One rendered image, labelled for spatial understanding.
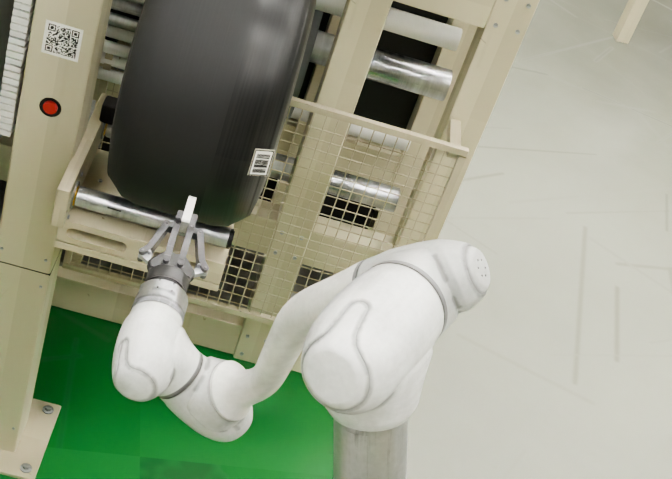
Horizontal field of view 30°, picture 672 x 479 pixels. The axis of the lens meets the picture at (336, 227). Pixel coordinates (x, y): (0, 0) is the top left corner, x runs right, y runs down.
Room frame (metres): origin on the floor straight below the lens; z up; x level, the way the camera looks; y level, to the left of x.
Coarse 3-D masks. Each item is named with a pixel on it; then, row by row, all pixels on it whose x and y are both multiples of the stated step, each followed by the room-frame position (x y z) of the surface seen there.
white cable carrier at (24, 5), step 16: (16, 0) 2.12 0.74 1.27; (32, 0) 2.12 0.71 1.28; (16, 16) 2.12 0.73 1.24; (32, 16) 2.15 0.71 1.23; (16, 32) 2.12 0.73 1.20; (16, 48) 2.12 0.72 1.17; (16, 64) 2.12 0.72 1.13; (16, 80) 2.12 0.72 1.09; (0, 96) 2.12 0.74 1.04; (16, 96) 2.12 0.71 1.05; (0, 112) 2.12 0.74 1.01; (16, 112) 2.15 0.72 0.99; (0, 128) 2.12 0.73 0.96
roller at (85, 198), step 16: (80, 192) 2.07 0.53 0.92; (96, 192) 2.08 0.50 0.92; (96, 208) 2.06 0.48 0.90; (112, 208) 2.07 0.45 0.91; (128, 208) 2.08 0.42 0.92; (144, 208) 2.09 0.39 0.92; (144, 224) 2.07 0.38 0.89; (160, 224) 2.08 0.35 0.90; (208, 240) 2.09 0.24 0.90; (224, 240) 2.10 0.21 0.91
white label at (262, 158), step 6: (258, 150) 1.97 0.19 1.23; (264, 150) 1.98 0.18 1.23; (270, 150) 1.98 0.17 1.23; (258, 156) 1.97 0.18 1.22; (264, 156) 1.98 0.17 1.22; (270, 156) 1.99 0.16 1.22; (252, 162) 1.97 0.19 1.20; (258, 162) 1.97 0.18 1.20; (264, 162) 1.98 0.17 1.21; (270, 162) 1.99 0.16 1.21; (252, 168) 1.97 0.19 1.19; (258, 168) 1.98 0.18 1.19; (264, 168) 1.98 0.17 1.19; (252, 174) 1.97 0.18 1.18; (258, 174) 1.98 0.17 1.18; (264, 174) 1.98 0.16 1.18
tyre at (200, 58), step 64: (192, 0) 2.06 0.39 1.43; (256, 0) 2.11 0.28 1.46; (128, 64) 1.99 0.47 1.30; (192, 64) 1.99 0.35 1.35; (256, 64) 2.02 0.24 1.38; (128, 128) 1.94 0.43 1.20; (192, 128) 1.95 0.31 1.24; (256, 128) 1.98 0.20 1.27; (128, 192) 1.99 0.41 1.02; (192, 192) 1.96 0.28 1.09; (256, 192) 2.01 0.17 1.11
